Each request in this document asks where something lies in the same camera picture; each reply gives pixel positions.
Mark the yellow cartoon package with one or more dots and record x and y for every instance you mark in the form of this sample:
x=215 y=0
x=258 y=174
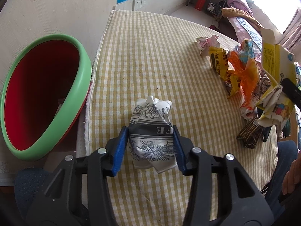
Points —
x=279 y=109

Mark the person's right hand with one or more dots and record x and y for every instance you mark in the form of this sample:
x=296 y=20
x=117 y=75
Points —
x=292 y=176

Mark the yellow brown snack wrapper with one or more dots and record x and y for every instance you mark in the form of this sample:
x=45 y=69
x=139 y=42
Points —
x=219 y=66

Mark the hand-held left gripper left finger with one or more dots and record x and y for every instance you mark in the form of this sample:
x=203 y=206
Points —
x=120 y=150

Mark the red box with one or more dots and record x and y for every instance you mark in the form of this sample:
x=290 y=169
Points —
x=199 y=4

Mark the blue cartoon wrapper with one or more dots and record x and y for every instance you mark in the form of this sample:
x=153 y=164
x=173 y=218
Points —
x=247 y=51

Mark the pink bed sheet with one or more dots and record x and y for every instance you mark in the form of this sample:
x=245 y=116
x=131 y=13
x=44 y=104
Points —
x=237 y=30

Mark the person's right leg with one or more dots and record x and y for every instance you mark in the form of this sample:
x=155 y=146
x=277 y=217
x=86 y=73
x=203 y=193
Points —
x=282 y=160

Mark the dark brown wrapper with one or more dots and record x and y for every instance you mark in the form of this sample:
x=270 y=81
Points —
x=250 y=134

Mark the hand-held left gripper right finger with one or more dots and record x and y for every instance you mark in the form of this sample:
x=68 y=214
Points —
x=179 y=150

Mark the pink white paper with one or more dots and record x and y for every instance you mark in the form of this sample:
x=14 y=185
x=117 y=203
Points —
x=207 y=43

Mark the orange snack bag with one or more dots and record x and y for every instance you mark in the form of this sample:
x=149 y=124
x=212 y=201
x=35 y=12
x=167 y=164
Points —
x=247 y=75

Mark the white wall socket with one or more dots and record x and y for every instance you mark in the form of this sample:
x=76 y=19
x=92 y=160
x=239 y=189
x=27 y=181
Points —
x=144 y=2
x=136 y=4

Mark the white curtain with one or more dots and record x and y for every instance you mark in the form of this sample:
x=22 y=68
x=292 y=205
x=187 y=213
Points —
x=292 y=40

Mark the green-rimmed red trash bin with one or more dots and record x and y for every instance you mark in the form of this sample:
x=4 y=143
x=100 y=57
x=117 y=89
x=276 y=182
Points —
x=82 y=75

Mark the red slipper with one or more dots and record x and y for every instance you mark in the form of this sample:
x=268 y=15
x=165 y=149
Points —
x=213 y=26

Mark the white floral print bag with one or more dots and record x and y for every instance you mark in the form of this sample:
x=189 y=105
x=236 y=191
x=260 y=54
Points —
x=150 y=127

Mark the yellow checked tablecloth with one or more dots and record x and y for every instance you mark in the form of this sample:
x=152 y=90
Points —
x=152 y=63

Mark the yellow carton box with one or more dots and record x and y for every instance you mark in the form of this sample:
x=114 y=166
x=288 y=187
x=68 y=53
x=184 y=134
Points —
x=272 y=58

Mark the pink folded blanket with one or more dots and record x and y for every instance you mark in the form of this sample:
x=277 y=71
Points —
x=239 y=2

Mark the orange blanket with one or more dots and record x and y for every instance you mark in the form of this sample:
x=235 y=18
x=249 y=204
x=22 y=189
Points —
x=237 y=14

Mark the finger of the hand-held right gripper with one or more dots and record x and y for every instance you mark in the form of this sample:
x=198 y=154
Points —
x=291 y=90

